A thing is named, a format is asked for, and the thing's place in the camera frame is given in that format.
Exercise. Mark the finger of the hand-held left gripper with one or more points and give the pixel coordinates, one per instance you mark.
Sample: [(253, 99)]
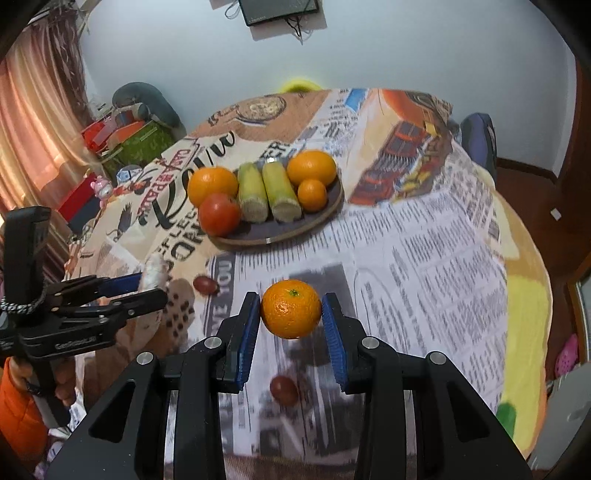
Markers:
[(117, 285), (143, 300)]

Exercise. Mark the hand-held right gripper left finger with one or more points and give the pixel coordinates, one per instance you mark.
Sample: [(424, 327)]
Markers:
[(247, 341)]

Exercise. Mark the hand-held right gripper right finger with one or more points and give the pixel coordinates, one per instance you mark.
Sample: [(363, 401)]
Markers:
[(334, 341)]

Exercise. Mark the peeled orange piece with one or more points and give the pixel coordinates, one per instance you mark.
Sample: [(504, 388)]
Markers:
[(154, 271)]

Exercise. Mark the small tangerine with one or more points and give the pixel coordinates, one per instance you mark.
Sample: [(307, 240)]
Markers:
[(291, 308), (312, 194)]

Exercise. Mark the red tomato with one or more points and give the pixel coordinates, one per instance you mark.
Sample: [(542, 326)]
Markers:
[(220, 213)]

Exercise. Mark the purple ceramic plate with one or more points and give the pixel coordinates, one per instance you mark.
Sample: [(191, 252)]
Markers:
[(318, 217)]

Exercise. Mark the large orange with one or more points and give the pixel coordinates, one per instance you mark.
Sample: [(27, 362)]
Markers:
[(212, 184), (311, 167)]

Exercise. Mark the yellow-green corn piece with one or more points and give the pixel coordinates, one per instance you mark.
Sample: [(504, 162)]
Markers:
[(252, 191)]

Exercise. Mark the person's left forearm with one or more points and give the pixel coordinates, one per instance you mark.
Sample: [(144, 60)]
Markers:
[(18, 415)]

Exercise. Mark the person's left hand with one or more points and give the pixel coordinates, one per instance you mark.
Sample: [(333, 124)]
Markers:
[(64, 383)]

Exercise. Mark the red box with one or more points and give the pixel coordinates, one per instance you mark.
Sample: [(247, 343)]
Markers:
[(78, 201)]

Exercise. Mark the newspaper print tablecloth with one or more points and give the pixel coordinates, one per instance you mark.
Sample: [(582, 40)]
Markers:
[(406, 277)]

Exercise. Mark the pink toy figure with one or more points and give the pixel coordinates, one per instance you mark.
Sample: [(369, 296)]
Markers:
[(101, 188)]

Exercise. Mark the green storage box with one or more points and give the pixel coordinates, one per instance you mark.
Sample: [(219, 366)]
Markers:
[(138, 145)]

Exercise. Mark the orange box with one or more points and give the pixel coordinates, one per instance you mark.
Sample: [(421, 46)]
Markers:
[(127, 131)]

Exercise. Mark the orange-brown curtain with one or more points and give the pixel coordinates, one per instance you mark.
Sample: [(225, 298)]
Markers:
[(32, 124)]

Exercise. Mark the yellow blanket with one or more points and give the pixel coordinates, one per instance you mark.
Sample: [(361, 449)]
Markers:
[(524, 323)]

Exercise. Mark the pink shoe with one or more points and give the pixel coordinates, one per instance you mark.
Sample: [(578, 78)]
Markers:
[(566, 355)]

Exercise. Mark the yellow chair back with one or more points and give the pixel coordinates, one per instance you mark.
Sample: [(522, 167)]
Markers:
[(300, 85)]

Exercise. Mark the wooden door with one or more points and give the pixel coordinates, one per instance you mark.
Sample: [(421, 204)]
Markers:
[(579, 161)]

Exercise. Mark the small black wall monitor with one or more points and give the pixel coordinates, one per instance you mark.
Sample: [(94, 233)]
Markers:
[(279, 9)]

